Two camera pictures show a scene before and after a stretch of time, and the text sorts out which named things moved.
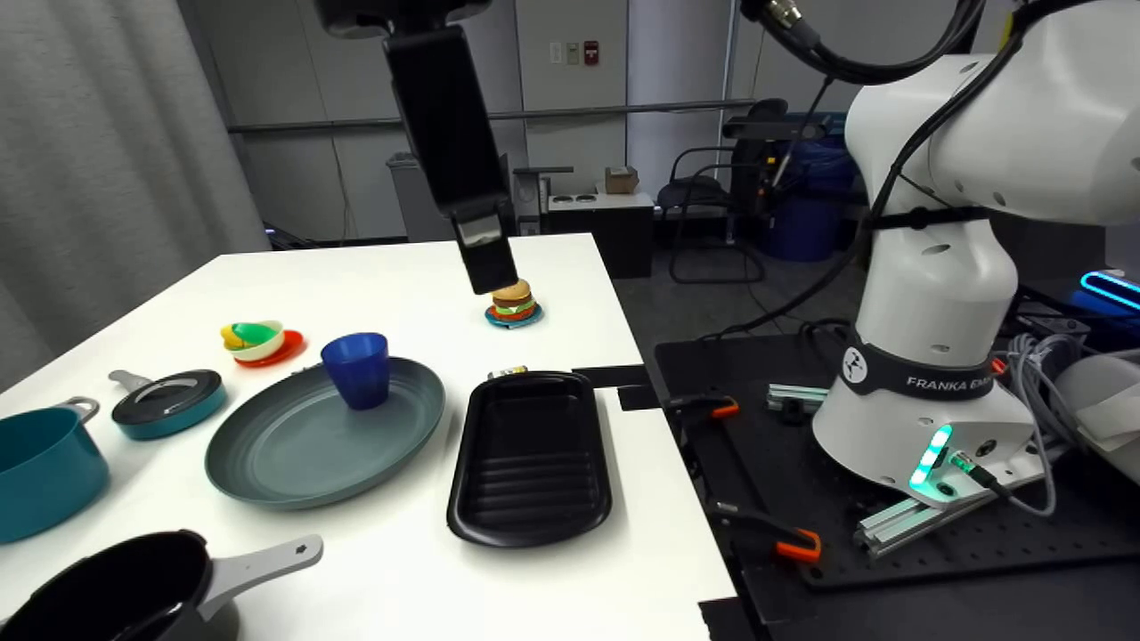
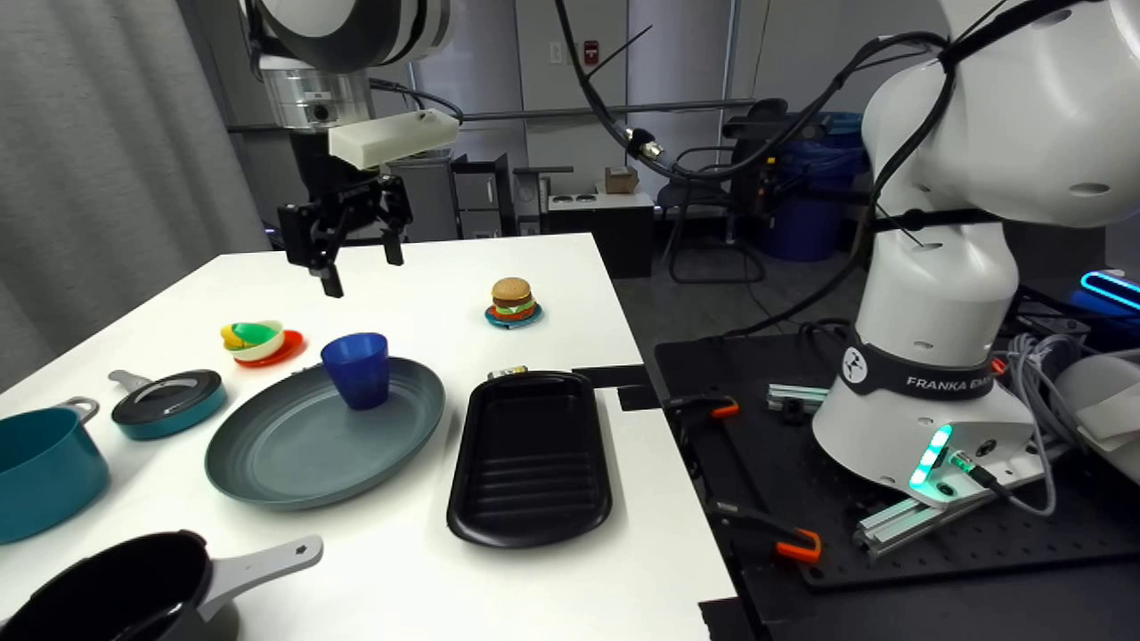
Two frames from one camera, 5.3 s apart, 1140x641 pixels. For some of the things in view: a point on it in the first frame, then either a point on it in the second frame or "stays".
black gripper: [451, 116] -> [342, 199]
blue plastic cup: [356, 365] stays
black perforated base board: [761, 399] stays
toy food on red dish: [260, 344] stays
